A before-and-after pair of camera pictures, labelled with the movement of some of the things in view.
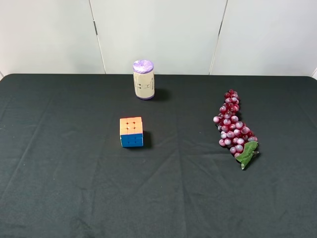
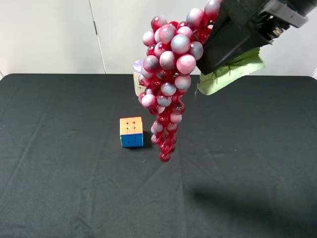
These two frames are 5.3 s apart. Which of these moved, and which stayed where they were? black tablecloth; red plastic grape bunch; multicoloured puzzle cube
Moved: red plastic grape bunch
Stayed: black tablecloth; multicoloured puzzle cube
